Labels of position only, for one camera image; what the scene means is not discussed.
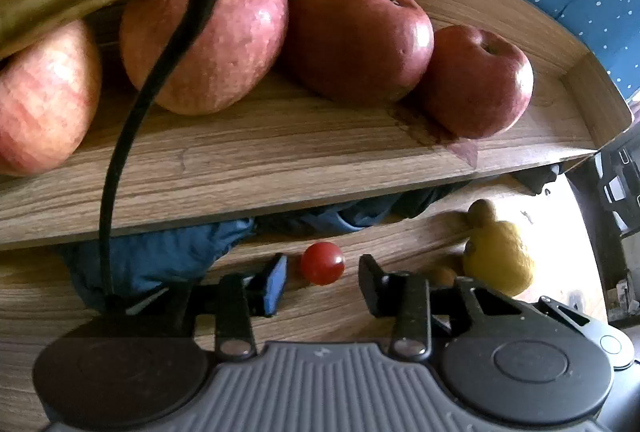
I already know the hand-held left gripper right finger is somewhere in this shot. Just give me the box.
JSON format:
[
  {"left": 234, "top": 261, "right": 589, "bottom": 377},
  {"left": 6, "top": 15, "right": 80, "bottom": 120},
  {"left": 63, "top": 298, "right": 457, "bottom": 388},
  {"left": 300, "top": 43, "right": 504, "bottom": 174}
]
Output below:
[{"left": 359, "top": 254, "right": 566, "bottom": 360}]

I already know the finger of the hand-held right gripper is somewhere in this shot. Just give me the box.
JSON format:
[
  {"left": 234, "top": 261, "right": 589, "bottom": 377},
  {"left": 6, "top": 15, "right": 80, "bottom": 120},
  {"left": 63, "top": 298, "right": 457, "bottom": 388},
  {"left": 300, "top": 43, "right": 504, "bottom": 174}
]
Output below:
[{"left": 537, "top": 296, "right": 636, "bottom": 370}]

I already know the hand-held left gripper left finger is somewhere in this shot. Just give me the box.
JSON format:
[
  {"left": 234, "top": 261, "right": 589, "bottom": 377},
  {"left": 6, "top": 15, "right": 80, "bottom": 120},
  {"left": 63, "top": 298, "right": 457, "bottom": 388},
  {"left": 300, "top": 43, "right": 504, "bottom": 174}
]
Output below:
[{"left": 92, "top": 254, "right": 290, "bottom": 360}]

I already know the red cherry tomato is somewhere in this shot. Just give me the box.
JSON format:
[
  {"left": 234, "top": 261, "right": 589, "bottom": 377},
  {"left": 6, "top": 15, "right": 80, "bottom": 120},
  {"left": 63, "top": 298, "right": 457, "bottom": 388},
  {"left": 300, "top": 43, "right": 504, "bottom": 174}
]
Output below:
[{"left": 300, "top": 241, "right": 346, "bottom": 285}]

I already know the small brown nut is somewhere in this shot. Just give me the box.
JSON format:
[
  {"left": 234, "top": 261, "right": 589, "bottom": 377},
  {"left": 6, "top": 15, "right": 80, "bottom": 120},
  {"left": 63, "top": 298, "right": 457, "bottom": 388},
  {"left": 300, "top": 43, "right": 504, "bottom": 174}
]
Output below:
[{"left": 430, "top": 266, "right": 457, "bottom": 287}]

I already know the dark blue cloth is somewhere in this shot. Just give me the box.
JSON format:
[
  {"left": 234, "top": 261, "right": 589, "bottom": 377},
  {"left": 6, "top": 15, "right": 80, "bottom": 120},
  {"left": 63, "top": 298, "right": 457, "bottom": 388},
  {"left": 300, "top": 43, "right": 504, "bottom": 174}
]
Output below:
[{"left": 55, "top": 164, "right": 561, "bottom": 313}]

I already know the yellow lemon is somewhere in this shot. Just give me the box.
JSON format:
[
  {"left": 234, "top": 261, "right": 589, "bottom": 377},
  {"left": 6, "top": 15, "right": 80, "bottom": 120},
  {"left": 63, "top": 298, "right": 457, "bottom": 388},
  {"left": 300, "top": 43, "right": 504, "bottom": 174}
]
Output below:
[{"left": 462, "top": 219, "right": 536, "bottom": 297}]

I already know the small brown kiwi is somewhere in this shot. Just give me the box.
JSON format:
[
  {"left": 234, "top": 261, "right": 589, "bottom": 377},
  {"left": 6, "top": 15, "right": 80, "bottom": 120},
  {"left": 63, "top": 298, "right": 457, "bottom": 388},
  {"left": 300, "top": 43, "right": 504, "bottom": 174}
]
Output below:
[{"left": 467, "top": 199, "right": 497, "bottom": 230}]

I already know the wooden shelf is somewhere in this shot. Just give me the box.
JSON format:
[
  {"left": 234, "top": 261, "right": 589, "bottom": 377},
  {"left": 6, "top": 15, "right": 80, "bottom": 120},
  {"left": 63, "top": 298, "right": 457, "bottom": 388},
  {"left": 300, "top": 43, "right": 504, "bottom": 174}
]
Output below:
[{"left": 0, "top": 0, "right": 633, "bottom": 253}]

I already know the black device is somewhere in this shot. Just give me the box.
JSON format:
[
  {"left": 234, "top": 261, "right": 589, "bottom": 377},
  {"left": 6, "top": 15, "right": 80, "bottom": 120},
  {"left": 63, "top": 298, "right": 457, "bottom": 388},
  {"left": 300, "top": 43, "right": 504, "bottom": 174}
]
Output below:
[{"left": 595, "top": 132, "right": 640, "bottom": 237}]

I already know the dark red apple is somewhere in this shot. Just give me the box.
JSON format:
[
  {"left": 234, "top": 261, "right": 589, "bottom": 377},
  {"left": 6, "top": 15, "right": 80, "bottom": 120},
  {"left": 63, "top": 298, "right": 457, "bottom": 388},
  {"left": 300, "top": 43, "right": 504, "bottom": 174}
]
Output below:
[
  {"left": 285, "top": 0, "right": 435, "bottom": 105},
  {"left": 417, "top": 25, "right": 534, "bottom": 139}
]

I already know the pink-red apple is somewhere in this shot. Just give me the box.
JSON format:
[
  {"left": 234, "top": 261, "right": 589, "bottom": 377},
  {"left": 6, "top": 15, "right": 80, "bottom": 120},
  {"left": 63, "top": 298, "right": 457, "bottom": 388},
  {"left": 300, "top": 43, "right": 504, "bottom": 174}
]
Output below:
[
  {"left": 120, "top": 0, "right": 290, "bottom": 116},
  {"left": 0, "top": 19, "right": 103, "bottom": 177}
]

